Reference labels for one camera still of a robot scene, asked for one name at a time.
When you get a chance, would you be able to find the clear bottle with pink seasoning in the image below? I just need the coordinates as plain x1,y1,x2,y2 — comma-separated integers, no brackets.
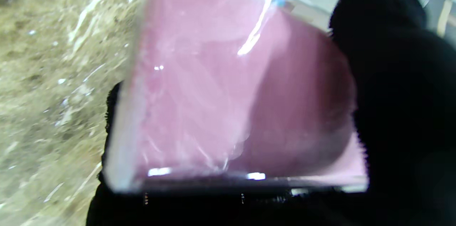
102,0,369,194

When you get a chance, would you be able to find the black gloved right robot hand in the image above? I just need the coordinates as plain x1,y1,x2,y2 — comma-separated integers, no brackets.
85,0,456,226

